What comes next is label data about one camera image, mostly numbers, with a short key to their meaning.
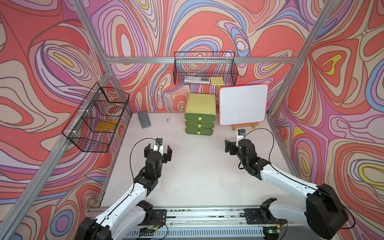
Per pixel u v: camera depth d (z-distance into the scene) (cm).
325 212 41
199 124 98
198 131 102
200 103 99
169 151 77
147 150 72
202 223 73
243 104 104
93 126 72
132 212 59
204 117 92
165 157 73
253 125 106
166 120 112
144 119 112
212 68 92
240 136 72
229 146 76
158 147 67
